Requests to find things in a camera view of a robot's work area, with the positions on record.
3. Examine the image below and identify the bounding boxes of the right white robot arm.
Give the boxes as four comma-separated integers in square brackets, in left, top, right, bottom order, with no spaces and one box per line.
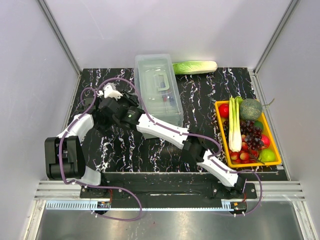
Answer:
[105,91,246,198]

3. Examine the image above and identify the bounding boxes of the clear grey plastic toolbox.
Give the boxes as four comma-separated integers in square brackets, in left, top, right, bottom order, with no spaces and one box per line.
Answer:
[134,54,184,127]

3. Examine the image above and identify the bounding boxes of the red lychee fruits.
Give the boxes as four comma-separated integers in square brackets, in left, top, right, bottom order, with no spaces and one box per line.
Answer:
[229,142,259,164]

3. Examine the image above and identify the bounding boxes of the red apple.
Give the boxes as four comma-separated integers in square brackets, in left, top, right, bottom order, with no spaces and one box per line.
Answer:
[260,134,271,149]

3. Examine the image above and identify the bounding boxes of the green apple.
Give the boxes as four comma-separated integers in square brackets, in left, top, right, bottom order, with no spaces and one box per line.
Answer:
[258,148,276,163]

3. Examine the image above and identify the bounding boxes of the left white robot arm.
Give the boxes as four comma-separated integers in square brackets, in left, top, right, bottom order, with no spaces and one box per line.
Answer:
[44,97,120,198]

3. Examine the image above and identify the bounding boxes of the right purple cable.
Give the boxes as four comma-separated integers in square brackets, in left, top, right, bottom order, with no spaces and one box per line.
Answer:
[93,77,263,217]

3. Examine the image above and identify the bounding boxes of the red tomato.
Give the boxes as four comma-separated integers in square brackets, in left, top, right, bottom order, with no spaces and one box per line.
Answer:
[218,103,229,119]

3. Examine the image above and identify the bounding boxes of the dark purple grape bunch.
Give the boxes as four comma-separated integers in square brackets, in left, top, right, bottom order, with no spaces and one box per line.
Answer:
[222,119,267,152]

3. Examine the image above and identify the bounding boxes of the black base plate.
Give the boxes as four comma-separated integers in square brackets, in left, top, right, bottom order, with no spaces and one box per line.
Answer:
[79,171,258,203]

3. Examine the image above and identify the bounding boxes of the purple cable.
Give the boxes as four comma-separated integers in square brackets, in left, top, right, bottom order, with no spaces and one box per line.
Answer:
[58,87,143,221]
[93,77,263,217]

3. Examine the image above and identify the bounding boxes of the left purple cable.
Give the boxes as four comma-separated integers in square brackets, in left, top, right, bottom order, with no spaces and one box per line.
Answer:
[58,87,143,221]

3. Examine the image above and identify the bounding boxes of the yellow plastic basket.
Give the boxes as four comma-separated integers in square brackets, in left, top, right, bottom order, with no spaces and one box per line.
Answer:
[215,100,282,169]

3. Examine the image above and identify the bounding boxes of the aluminium frame rail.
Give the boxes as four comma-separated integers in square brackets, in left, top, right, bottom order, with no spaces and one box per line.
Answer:
[34,181,305,213]

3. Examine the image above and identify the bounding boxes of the napa cabbage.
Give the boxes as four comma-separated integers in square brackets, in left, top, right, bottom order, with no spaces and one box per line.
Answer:
[172,60,218,75]

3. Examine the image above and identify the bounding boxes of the green celery stalk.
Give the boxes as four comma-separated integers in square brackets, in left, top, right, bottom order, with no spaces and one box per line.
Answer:
[228,96,243,152]

